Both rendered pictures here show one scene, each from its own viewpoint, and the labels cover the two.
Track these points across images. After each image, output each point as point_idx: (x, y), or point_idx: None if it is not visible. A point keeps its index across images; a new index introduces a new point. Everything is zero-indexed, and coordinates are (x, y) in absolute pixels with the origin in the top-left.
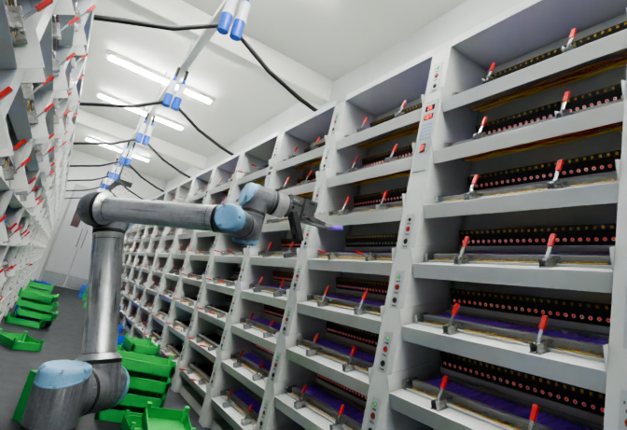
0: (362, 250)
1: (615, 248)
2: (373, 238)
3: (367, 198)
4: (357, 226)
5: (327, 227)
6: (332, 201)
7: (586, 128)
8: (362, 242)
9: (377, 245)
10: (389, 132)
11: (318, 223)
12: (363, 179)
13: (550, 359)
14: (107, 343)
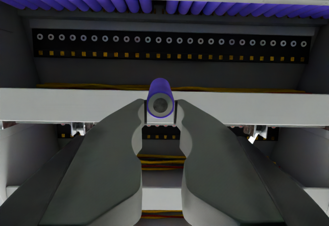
0: (243, 25)
1: None
2: (199, 52)
3: (235, 133)
4: (276, 82)
5: (110, 114)
6: (325, 149)
7: None
8: (241, 43)
9: (188, 35)
10: (180, 218)
11: (18, 198)
12: (177, 188)
13: None
14: None
